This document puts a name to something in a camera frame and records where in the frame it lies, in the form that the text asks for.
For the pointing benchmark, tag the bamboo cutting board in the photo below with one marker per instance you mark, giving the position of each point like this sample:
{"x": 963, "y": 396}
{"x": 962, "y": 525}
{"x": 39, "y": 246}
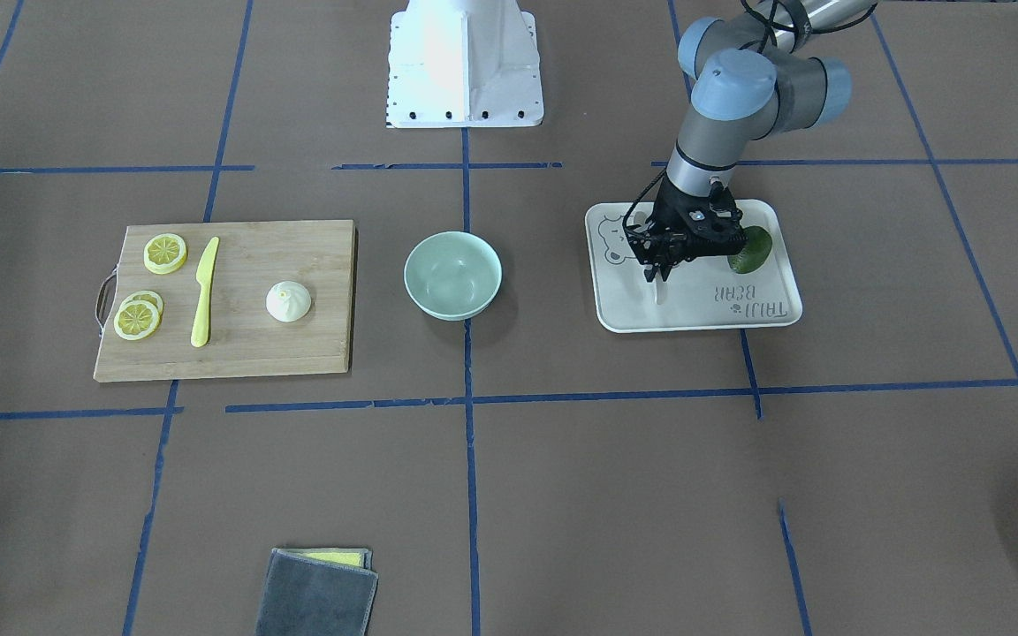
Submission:
{"x": 244, "y": 340}

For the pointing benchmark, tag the lemon slice behind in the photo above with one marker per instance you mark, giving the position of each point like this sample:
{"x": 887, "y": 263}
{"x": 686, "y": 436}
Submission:
{"x": 149, "y": 296}

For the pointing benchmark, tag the lemon slice front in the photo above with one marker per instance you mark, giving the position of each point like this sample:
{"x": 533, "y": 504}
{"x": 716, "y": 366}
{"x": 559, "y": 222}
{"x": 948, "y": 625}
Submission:
{"x": 136, "y": 320}

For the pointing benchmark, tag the lemon slice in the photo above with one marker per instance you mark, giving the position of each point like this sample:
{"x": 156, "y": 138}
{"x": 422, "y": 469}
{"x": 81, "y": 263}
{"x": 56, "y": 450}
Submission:
{"x": 136, "y": 320}
{"x": 149, "y": 296}
{"x": 164, "y": 253}

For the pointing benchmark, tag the white bear tray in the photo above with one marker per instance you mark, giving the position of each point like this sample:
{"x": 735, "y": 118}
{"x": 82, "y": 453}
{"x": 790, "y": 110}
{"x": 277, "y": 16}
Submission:
{"x": 702, "y": 294}

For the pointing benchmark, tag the white ceramic spoon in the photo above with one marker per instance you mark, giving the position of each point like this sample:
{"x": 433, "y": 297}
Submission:
{"x": 659, "y": 288}

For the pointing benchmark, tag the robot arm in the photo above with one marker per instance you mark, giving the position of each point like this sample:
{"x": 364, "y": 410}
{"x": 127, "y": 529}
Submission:
{"x": 749, "y": 83}

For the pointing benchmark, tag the grey folded cloth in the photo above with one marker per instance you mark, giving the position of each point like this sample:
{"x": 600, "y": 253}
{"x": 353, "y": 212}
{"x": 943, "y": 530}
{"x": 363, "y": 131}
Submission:
{"x": 302, "y": 596}

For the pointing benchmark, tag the green avocado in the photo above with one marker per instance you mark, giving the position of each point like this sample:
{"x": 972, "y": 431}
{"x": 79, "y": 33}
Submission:
{"x": 754, "y": 254}

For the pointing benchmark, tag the yellow plastic knife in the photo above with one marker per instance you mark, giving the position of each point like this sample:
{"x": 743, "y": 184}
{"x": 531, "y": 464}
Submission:
{"x": 204, "y": 277}

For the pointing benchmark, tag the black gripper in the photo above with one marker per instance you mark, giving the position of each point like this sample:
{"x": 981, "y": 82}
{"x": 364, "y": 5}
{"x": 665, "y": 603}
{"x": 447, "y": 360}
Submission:
{"x": 673, "y": 215}

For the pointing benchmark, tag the lemon slice top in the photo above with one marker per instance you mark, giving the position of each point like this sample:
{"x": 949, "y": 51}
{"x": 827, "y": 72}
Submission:
{"x": 164, "y": 253}

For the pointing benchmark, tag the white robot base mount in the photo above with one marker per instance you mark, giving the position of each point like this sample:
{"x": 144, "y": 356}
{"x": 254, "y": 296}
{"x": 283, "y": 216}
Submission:
{"x": 463, "y": 64}

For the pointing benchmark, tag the yellow sponge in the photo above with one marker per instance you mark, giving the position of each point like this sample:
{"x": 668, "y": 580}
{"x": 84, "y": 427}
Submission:
{"x": 358, "y": 557}

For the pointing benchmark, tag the mint green bowl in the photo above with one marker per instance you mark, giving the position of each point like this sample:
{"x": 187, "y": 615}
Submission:
{"x": 453, "y": 276}

